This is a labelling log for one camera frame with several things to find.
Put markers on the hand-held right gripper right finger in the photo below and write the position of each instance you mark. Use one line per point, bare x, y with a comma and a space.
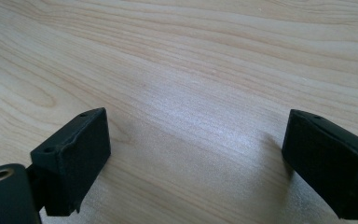
329, 161

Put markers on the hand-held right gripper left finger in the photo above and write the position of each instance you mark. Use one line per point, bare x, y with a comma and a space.
74, 161

